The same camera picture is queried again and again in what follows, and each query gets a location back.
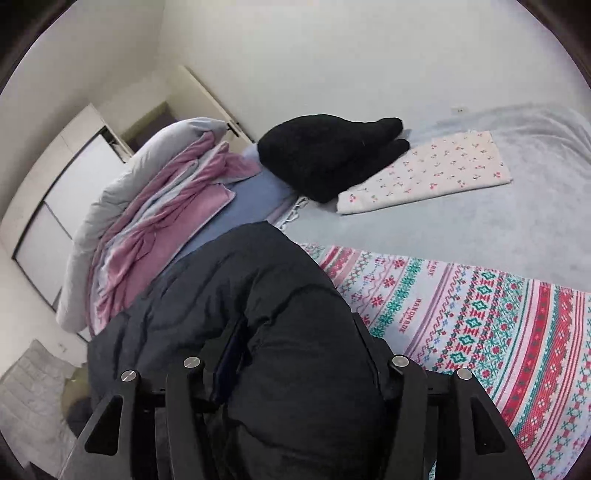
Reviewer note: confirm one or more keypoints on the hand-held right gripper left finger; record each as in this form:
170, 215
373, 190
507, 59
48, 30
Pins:
228, 364

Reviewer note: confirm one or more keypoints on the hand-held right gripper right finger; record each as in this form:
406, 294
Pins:
406, 383

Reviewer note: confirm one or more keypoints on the black quilted puffer jacket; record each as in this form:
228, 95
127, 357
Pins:
258, 286

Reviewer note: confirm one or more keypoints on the red green patterned blanket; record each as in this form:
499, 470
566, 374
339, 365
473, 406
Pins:
485, 314

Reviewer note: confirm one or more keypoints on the light grey bed sheet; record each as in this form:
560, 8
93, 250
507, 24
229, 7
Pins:
461, 230

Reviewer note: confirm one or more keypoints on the folded pink grey duvet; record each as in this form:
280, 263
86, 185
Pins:
138, 221

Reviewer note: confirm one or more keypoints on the blue pillow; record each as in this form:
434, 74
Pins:
258, 194

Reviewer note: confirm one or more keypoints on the grey floor rug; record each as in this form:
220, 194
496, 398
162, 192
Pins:
27, 401

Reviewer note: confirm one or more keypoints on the folded white floral cloth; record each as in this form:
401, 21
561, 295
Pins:
438, 166

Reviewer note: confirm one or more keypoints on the black fleece garment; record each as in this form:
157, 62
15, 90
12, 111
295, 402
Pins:
323, 157

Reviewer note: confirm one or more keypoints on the white sliding door wardrobe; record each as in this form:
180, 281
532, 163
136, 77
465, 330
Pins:
69, 184

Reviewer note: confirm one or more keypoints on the beige bedside shelf unit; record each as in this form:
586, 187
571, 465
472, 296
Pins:
198, 97

